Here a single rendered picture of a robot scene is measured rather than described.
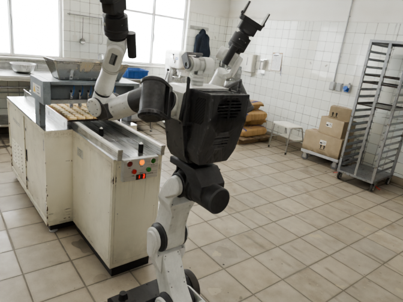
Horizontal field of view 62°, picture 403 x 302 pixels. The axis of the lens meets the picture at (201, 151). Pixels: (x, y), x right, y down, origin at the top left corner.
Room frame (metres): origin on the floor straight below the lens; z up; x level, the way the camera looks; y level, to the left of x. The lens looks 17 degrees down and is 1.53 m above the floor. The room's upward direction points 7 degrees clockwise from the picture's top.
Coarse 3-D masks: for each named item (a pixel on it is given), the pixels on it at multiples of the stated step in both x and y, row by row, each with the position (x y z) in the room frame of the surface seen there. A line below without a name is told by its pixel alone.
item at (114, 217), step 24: (120, 144) 2.10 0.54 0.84; (96, 168) 1.99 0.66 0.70; (120, 168) 1.83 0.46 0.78; (96, 192) 1.98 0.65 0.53; (120, 192) 1.84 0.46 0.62; (144, 192) 1.95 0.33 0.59; (96, 216) 1.97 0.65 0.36; (120, 216) 1.84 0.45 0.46; (144, 216) 1.96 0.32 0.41; (96, 240) 1.97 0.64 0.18; (120, 240) 1.85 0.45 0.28; (144, 240) 1.96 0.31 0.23; (120, 264) 1.85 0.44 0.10; (144, 264) 2.01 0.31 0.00
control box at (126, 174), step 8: (128, 160) 1.83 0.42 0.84; (136, 160) 1.87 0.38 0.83; (144, 160) 1.90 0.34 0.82; (128, 168) 1.84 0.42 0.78; (136, 168) 1.87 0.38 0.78; (144, 168) 1.90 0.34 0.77; (152, 168) 1.94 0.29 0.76; (128, 176) 1.84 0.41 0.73; (136, 176) 1.87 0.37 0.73; (152, 176) 1.95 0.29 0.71
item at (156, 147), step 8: (104, 120) 2.62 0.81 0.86; (112, 120) 2.51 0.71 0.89; (120, 128) 2.41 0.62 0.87; (128, 128) 2.31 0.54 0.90; (128, 136) 2.30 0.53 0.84; (136, 136) 2.22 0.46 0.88; (144, 136) 2.16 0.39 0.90; (144, 144) 2.13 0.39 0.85; (152, 144) 2.05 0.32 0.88; (160, 144) 2.01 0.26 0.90; (160, 152) 1.98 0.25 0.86
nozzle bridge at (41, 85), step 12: (36, 84) 2.32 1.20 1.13; (48, 84) 2.22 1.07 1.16; (60, 84) 2.27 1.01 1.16; (72, 84) 2.33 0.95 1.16; (84, 84) 2.38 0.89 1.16; (120, 84) 2.56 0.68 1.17; (132, 84) 2.63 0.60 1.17; (36, 96) 2.33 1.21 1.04; (48, 96) 2.22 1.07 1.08; (60, 96) 2.35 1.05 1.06; (84, 96) 2.47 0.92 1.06; (36, 108) 2.34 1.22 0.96; (36, 120) 2.35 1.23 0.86
